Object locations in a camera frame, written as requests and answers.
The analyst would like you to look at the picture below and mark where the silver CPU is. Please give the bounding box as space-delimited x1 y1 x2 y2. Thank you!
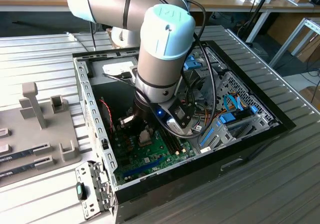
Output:
138 130 154 144

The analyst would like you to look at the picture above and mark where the black case fan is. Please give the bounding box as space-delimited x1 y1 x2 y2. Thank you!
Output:
98 97 116 137

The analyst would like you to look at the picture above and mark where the black RAM slot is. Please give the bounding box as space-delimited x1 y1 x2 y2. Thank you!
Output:
173 135 183 152
166 135 177 154
169 135 180 153
163 136 174 156

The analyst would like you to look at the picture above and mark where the green motherboard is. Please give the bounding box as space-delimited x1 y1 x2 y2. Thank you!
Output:
113 123 198 186

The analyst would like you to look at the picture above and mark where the blue expansion slot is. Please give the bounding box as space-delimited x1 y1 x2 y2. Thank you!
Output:
122 156 165 178

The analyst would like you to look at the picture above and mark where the grey power supply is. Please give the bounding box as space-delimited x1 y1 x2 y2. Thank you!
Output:
88 57 141 112

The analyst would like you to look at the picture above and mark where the grey metal drive cage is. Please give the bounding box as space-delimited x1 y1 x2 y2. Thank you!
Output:
179 47 226 102

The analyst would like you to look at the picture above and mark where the black PC case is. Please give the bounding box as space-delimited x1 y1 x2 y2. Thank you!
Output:
71 40 297 224

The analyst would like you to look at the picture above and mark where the blue carrier with black disk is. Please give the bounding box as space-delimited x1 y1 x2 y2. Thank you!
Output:
216 105 259 126

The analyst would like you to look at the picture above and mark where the perforated grey disk bay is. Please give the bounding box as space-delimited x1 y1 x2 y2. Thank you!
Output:
197 71 281 156

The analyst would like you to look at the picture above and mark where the grey parts rack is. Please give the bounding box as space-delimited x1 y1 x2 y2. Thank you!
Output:
0 82 83 182

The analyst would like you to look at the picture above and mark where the black teal case latch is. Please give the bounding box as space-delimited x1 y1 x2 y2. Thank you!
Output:
76 182 88 201

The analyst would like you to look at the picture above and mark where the dark RAM stick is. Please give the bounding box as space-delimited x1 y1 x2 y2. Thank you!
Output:
0 145 37 162
0 161 38 179

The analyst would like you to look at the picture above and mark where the black slanted pole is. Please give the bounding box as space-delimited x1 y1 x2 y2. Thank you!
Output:
243 0 276 43

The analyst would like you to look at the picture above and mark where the brown cardboard box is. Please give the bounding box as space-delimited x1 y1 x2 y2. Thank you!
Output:
298 85 320 107

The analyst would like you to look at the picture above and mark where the flat brown cardboard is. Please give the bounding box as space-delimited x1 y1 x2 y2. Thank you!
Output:
297 35 320 63

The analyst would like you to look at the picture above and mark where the white camera with black bracket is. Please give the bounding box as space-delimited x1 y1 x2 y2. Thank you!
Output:
149 101 194 137

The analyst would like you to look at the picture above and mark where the red black twisted wire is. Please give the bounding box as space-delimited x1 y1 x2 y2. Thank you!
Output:
99 98 115 132

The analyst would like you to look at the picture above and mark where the coloured power wire bundle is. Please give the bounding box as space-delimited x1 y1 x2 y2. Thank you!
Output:
182 98 221 134

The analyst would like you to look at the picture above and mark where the blue plastic rail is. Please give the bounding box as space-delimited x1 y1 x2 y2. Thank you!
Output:
199 127 216 147

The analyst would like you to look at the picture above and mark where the blue data wire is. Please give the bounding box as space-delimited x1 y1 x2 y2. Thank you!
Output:
223 93 248 113

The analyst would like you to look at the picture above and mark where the cable with white plug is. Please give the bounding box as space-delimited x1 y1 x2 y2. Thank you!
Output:
65 31 88 50

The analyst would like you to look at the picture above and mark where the aluminium frame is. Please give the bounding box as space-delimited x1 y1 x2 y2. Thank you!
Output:
268 17 320 69

